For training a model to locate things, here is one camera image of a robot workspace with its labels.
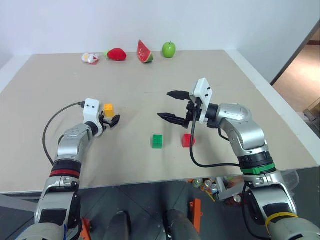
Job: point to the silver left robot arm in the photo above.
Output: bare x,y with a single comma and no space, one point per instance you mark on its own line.
75,142

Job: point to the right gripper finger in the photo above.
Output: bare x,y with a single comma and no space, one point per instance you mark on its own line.
172,118
180,95

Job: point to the toy watermelon slice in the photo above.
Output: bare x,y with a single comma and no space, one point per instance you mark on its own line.
143,53

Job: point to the yellow toy brick cube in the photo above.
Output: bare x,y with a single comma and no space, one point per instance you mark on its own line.
108,110

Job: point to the pink silver drink can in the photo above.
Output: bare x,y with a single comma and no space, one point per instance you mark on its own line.
210,187

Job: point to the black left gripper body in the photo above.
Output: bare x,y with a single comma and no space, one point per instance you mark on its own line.
106,124

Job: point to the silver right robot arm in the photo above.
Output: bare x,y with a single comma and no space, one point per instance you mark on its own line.
246,130

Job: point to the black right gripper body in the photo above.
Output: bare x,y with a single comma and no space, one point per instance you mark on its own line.
190,110

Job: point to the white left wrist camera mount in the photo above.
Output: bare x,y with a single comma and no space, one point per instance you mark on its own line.
91,111

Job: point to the orange plastic bracket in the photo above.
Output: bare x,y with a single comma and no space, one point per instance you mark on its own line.
197,215

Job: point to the red toy brick cube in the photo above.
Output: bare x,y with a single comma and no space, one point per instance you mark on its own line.
188,141

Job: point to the green toy brick cube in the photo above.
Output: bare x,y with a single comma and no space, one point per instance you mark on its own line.
157,141

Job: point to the white wrapped toy packet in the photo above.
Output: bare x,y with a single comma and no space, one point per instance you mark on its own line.
90,58

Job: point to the orange plastic clamp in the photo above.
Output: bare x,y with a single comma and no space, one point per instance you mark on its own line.
86,228

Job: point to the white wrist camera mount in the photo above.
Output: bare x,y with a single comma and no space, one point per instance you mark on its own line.
203,91
91,111

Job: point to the red plush strawberry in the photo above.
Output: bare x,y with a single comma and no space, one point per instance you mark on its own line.
117,54

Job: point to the grey flat board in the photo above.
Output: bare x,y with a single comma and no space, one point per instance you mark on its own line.
17,203

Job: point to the dark rounded shape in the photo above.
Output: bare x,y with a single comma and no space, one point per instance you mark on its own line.
178,225
118,226

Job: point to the green toy apple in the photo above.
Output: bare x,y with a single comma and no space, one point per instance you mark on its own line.
168,50

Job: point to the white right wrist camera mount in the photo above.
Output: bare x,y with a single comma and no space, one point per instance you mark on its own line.
203,91

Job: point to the green yellow drink can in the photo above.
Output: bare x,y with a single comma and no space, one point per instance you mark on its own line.
197,183

